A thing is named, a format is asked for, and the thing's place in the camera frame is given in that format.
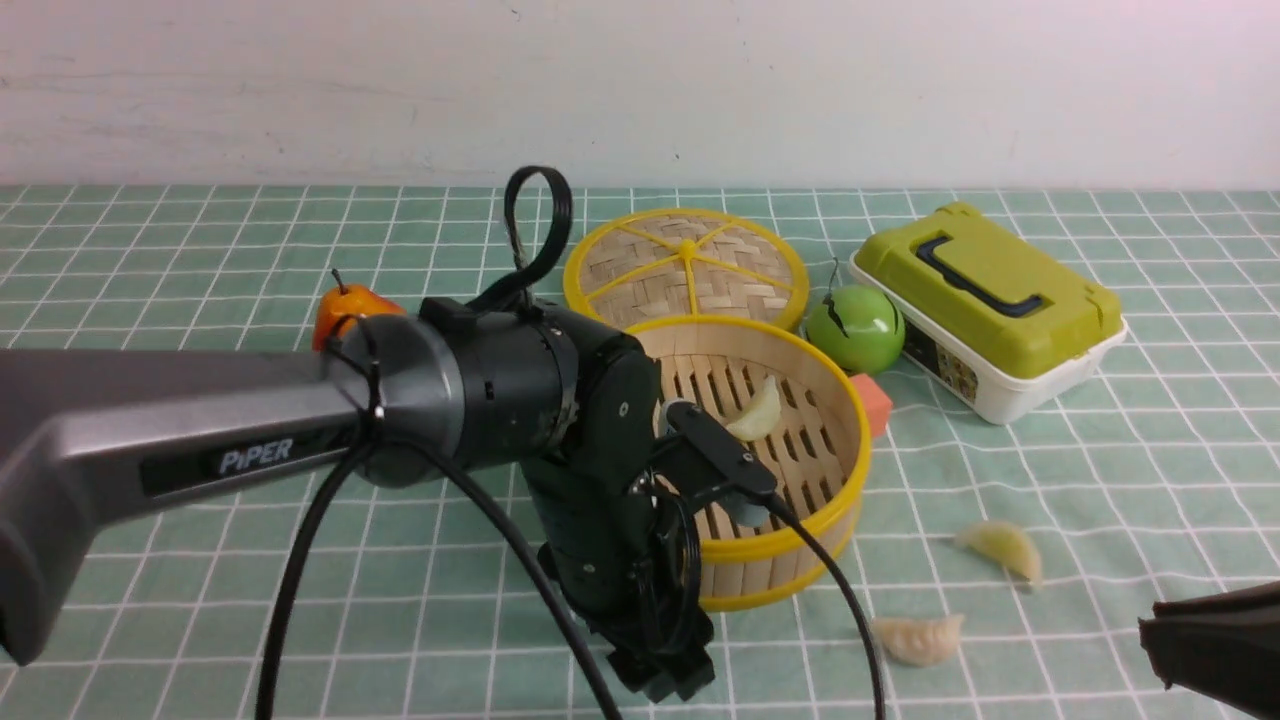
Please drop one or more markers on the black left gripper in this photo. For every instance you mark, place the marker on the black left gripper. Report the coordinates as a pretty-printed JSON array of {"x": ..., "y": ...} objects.
[{"x": 624, "y": 551}]

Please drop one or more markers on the white dumpling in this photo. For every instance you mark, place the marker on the white dumpling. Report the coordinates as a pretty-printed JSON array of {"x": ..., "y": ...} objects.
[
  {"x": 761, "y": 415},
  {"x": 919, "y": 642}
]

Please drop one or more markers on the yellowish dumpling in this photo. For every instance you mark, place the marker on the yellowish dumpling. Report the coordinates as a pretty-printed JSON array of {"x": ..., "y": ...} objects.
[{"x": 1007, "y": 544}]

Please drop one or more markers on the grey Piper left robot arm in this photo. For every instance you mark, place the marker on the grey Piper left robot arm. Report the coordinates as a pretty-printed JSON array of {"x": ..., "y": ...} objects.
[{"x": 94, "y": 437}]

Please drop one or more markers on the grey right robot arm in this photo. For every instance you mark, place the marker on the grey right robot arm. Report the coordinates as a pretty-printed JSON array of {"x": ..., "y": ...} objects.
[{"x": 1224, "y": 646}]

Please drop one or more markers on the bamboo steamer tray yellow rim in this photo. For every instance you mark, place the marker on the bamboo steamer tray yellow rim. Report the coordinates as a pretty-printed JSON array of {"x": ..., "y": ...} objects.
[{"x": 819, "y": 450}]

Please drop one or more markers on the woven bamboo steamer lid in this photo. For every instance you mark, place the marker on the woven bamboo steamer lid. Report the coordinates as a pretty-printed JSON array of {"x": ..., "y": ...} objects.
[{"x": 685, "y": 262}]

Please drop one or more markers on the orange cube block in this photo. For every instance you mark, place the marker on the orange cube block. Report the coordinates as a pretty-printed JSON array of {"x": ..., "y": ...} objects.
[{"x": 877, "y": 404}]

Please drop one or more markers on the green apple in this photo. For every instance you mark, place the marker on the green apple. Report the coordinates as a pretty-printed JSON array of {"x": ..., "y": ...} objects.
[{"x": 856, "y": 326}]

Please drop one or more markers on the green lid white lunch box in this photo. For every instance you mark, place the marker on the green lid white lunch box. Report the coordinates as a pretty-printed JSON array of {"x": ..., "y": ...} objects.
[{"x": 999, "y": 323}]

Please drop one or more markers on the orange red pear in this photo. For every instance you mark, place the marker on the orange red pear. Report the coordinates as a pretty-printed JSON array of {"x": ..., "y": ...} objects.
[{"x": 339, "y": 308}]

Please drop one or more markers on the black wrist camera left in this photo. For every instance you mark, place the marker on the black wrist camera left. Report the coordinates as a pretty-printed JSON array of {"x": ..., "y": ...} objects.
[{"x": 707, "y": 465}]

